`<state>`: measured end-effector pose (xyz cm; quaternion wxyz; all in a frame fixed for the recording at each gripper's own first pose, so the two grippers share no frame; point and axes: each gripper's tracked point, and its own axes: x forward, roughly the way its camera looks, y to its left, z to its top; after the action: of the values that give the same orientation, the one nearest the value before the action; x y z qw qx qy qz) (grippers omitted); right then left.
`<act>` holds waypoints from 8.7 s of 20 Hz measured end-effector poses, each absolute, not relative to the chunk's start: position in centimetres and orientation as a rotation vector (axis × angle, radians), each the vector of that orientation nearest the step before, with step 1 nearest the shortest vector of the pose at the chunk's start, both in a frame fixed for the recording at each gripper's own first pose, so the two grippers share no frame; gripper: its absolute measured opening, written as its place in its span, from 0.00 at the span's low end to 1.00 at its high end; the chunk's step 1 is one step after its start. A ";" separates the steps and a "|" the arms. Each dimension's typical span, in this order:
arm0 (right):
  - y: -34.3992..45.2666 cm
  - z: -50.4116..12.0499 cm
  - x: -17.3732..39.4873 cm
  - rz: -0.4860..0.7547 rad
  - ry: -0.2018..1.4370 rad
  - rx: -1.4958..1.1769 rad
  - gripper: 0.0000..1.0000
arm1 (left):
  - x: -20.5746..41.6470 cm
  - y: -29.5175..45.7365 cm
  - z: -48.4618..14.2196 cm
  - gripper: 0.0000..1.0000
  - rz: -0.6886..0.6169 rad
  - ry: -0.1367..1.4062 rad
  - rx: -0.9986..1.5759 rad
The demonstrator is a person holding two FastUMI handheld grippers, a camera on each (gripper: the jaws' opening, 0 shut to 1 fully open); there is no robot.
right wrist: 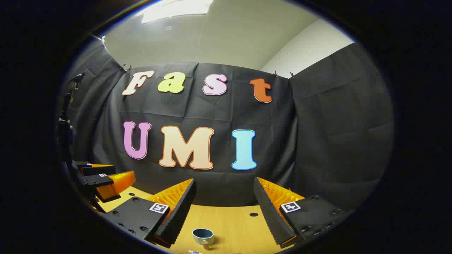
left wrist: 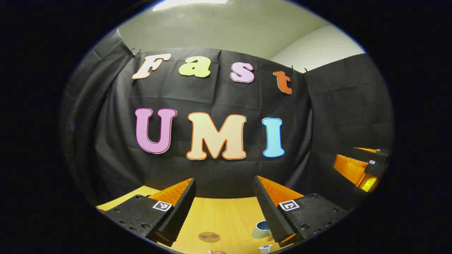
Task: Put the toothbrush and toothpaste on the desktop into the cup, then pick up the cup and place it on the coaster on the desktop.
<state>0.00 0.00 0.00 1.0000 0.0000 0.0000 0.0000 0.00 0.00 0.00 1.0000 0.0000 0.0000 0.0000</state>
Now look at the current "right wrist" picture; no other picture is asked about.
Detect black tripod stand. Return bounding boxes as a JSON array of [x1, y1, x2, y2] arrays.
[[56, 72, 87, 163]]

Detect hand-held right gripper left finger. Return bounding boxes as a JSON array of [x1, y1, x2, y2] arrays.
[[105, 178, 197, 248]]

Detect wooden desktop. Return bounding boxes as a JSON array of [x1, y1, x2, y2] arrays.
[[95, 186, 304, 254]]

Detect black backdrop cloth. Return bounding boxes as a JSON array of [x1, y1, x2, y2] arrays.
[[58, 37, 394, 212]]

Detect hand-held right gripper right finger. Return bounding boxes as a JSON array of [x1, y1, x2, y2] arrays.
[[253, 176, 351, 248]]

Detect pale blue cup wooden handle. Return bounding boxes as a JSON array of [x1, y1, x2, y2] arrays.
[[192, 228, 215, 250]]

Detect ceiling light panel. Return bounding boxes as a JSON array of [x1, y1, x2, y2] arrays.
[[141, 0, 214, 24]]

